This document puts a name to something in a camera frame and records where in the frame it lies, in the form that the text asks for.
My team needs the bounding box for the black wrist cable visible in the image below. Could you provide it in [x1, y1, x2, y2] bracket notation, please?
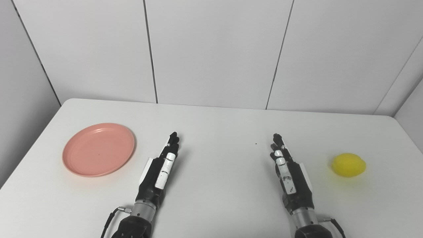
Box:
[318, 217, 347, 238]
[100, 206, 132, 238]

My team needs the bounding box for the pink round plate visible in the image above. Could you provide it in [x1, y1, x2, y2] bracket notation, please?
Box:
[62, 123, 136, 178]

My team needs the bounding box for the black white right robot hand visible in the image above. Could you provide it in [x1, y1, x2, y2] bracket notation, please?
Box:
[269, 133, 314, 213]

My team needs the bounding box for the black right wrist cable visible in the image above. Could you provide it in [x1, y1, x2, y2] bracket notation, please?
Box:
[318, 217, 347, 238]

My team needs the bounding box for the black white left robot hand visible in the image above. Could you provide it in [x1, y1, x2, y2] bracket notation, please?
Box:
[135, 132, 181, 209]

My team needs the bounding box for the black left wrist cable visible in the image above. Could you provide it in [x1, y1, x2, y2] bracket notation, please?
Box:
[100, 206, 132, 238]

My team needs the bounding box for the yellow lemon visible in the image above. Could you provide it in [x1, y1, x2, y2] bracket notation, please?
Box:
[331, 153, 366, 178]

